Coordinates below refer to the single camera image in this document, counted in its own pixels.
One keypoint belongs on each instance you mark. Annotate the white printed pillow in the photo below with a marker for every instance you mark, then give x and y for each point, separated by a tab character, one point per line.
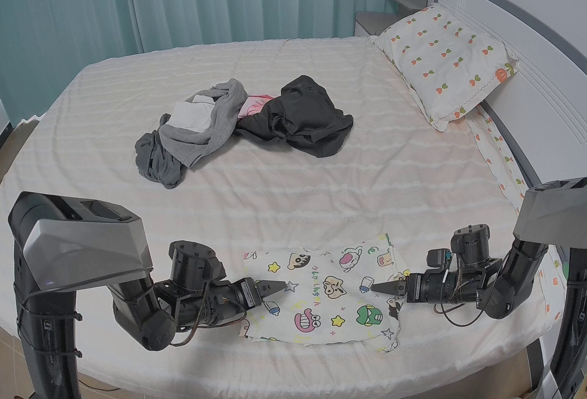
445	62

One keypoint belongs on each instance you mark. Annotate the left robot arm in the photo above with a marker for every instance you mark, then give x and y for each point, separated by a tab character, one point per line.
82	241

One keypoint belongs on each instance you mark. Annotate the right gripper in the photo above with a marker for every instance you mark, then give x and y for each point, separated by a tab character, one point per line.
424	288

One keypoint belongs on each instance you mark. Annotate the grey bedside table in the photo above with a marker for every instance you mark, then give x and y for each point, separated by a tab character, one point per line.
373	21

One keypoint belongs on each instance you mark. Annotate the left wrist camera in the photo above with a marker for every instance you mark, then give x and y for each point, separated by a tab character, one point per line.
215	269

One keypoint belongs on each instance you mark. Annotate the black garment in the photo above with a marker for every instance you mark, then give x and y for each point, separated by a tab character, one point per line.
307	117

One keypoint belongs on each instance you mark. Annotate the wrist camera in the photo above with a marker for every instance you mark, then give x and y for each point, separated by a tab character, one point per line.
215	269
438	259

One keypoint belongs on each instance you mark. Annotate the bed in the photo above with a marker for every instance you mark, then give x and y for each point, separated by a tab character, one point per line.
321	195

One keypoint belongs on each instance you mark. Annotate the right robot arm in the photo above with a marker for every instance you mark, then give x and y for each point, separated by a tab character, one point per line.
550	209

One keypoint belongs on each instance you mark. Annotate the light grey garment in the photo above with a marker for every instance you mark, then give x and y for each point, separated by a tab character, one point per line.
220	126

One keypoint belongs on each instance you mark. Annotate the dark grey garment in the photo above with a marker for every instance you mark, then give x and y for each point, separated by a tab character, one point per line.
156	163

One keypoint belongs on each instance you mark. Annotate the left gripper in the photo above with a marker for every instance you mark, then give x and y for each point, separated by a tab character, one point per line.
245	296

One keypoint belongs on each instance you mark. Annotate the white printed pyjama top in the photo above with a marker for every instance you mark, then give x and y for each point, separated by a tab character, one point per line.
321	296

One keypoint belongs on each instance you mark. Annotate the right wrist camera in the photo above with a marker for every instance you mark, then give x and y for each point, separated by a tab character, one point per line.
438	259

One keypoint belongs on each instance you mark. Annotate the pink garment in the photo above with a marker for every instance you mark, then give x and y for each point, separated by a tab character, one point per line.
254	105

